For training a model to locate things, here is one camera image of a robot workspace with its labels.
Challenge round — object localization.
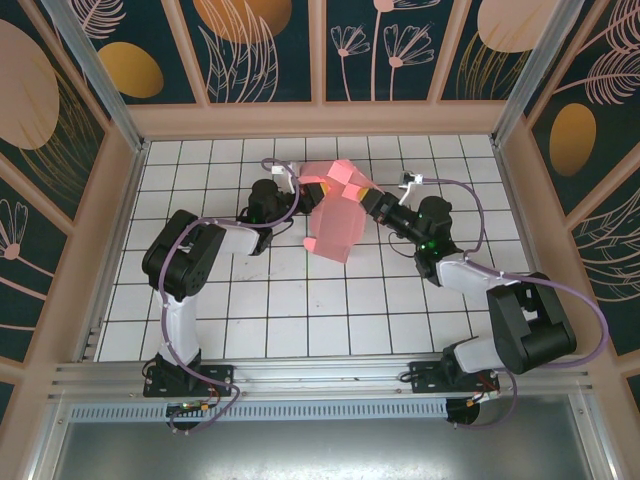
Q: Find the grey sheet metal panel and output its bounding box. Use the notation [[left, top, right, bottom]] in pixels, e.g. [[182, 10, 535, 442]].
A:
[[29, 394, 621, 480]]

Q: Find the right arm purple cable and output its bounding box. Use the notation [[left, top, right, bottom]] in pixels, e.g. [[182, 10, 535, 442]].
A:
[[419, 177, 612, 431]]

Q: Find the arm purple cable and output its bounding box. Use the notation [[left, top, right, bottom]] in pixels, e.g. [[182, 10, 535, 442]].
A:
[[157, 157, 301, 436], [419, 177, 612, 431]]

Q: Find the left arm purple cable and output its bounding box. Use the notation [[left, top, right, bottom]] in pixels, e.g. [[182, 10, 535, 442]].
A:
[[157, 157, 301, 436]]

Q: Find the grey table side rail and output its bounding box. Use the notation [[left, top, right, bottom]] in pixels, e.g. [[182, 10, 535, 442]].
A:
[[74, 142, 151, 362], [492, 139, 571, 357]]

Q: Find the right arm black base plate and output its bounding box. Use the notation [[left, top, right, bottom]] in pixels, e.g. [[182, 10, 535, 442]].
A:
[[408, 360, 500, 394]]

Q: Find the aluminium mounting rail beam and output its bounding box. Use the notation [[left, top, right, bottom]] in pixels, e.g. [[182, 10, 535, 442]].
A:
[[47, 355, 594, 401]]

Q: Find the red yellow wire bundle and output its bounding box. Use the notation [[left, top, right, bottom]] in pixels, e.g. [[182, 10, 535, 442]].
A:
[[467, 374, 501, 407], [167, 387, 224, 417]]

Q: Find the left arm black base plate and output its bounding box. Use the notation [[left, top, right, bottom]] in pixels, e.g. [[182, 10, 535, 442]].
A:
[[143, 364, 236, 399]]

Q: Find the aluminium frame post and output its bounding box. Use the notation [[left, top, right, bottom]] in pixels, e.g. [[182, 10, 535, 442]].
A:
[[489, 0, 599, 146], [42, 0, 151, 154]]

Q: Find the slotted grey cable duct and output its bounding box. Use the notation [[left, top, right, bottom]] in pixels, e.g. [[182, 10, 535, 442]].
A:
[[69, 398, 449, 422]]

